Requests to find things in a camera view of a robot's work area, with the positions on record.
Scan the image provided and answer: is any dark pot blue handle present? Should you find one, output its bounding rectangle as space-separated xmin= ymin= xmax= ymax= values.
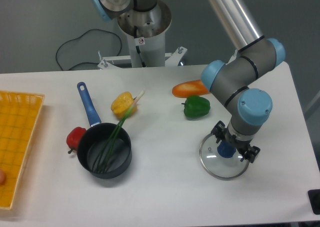
xmin=77 ymin=82 xmax=132 ymax=179

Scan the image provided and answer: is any green spring onion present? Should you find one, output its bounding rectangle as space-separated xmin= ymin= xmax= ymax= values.
xmin=92 ymin=90 xmax=145 ymax=174

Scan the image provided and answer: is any yellow bell pepper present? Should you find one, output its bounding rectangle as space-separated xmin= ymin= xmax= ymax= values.
xmin=110 ymin=91 xmax=134 ymax=120

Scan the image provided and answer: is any orange baguette bread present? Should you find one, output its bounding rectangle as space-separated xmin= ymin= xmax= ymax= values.
xmin=171 ymin=79 xmax=210 ymax=98

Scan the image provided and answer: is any green bell pepper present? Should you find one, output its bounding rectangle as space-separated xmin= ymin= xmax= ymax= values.
xmin=183 ymin=95 xmax=211 ymax=119

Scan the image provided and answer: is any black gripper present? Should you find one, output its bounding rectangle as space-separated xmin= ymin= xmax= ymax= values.
xmin=210 ymin=120 xmax=261 ymax=164

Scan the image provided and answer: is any yellow woven basket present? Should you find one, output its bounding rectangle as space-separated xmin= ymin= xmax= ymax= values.
xmin=0 ymin=90 xmax=45 ymax=210

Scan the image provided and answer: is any glass pot lid blue knob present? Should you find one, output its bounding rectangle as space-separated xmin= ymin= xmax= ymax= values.
xmin=199 ymin=133 xmax=249 ymax=180

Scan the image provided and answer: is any black device at table corner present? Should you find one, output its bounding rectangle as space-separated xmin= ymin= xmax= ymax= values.
xmin=307 ymin=189 xmax=320 ymax=215

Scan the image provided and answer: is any red bell pepper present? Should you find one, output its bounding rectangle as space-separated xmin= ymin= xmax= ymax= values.
xmin=66 ymin=126 xmax=87 ymax=154

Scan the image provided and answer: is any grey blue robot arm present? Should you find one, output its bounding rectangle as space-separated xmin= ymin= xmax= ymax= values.
xmin=92 ymin=0 xmax=286 ymax=162

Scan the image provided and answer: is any black cable on floor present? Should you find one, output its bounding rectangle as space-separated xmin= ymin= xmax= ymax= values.
xmin=55 ymin=28 xmax=123 ymax=72

